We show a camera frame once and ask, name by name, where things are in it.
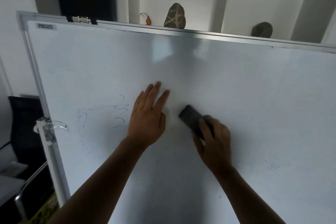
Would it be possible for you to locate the black whiteboard eraser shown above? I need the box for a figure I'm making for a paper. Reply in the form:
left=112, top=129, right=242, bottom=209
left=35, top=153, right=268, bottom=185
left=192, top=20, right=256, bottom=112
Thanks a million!
left=179, top=105, right=214, bottom=140

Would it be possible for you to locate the small orange dried gourd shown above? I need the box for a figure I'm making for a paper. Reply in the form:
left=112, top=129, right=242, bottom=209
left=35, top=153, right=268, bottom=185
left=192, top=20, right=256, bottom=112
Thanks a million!
left=139, top=13, right=152, bottom=26

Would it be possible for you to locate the person's left hand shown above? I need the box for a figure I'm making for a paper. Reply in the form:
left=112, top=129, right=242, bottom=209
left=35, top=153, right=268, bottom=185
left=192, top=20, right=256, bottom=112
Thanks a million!
left=127, top=81, right=170, bottom=149

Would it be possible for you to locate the aluminium framed whiteboard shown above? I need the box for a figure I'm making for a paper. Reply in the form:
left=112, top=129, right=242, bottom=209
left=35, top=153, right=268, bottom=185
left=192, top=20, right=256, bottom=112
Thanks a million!
left=16, top=10, right=336, bottom=224

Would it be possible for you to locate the person's right forearm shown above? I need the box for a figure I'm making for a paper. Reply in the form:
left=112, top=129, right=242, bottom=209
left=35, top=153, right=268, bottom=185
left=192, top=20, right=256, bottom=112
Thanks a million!
left=211, top=165, right=287, bottom=224

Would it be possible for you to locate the grey stone with pale veins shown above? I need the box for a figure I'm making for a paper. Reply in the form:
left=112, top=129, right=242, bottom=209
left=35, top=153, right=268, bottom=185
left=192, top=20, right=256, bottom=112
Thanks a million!
left=164, top=3, right=186, bottom=29

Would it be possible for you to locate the person's right hand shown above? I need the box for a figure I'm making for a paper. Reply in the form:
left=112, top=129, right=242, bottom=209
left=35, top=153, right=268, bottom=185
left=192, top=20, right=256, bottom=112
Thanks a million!
left=193, top=115, right=233, bottom=173

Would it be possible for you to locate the plain dark stone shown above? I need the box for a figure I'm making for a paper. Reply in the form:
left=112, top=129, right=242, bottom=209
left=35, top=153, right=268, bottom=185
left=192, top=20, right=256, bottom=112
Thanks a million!
left=251, top=22, right=273, bottom=39

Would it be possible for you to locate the clear plastic knob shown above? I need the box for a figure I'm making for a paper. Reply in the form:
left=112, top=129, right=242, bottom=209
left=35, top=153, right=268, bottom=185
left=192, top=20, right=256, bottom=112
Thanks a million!
left=34, top=117, right=69, bottom=134

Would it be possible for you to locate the white whiteboard stand post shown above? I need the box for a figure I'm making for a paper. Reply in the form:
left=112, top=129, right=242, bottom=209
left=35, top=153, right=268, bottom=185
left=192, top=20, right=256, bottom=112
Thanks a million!
left=36, top=119, right=71, bottom=207

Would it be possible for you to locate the patterned green rug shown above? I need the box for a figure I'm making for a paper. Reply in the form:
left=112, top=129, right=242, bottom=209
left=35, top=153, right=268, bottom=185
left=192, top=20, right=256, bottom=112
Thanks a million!
left=35, top=192, right=59, bottom=224

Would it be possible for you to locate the black office chair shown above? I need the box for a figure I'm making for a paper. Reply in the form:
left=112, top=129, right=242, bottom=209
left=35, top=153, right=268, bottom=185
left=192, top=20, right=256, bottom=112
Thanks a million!
left=0, top=96, right=56, bottom=223

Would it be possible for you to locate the person's left forearm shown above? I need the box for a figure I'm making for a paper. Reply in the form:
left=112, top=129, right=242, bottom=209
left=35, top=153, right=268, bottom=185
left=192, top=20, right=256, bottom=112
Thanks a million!
left=46, top=137, right=147, bottom=224

